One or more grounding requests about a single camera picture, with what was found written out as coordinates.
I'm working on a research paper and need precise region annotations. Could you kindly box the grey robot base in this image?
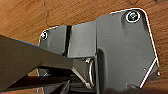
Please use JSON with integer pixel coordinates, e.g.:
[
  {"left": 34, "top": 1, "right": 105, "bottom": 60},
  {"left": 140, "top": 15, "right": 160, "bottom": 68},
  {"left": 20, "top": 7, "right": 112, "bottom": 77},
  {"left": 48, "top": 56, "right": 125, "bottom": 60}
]
[{"left": 37, "top": 7, "right": 160, "bottom": 94}]

